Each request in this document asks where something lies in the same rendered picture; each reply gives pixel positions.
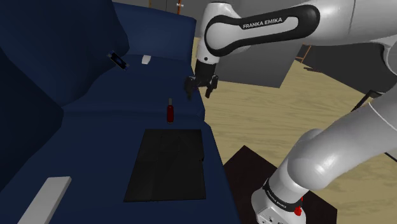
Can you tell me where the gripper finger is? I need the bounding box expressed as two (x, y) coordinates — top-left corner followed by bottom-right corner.
(185, 76), (197, 101)
(205, 74), (219, 99)

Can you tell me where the red bottle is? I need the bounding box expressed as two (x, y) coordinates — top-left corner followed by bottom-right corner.
(166, 97), (176, 125)

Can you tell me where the dark blue phone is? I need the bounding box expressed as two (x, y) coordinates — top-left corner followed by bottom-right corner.
(106, 52), (130, 71)

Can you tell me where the black flat rectangular pad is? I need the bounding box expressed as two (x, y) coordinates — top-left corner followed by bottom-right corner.
(123, 129), (207, 204)

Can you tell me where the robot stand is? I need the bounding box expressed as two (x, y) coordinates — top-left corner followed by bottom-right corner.
(222, 144), (338, 224)

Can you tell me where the dark blue sofa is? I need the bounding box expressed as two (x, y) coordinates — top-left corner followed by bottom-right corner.
(0, 0), (243, 224)

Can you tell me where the grey flat bar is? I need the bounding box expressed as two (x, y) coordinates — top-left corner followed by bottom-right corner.
(17, 176), (73, 224)

